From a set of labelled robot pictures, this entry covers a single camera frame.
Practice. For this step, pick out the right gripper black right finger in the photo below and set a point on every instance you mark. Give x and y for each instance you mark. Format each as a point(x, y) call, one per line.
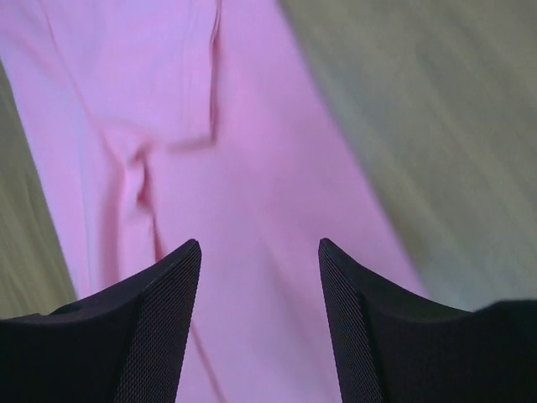
point(391, 345)

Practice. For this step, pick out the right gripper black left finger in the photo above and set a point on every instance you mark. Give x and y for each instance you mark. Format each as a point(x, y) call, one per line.
point(123, 344)

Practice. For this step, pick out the pink t shirt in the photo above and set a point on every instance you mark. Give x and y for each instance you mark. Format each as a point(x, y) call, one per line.
point(153, 122)

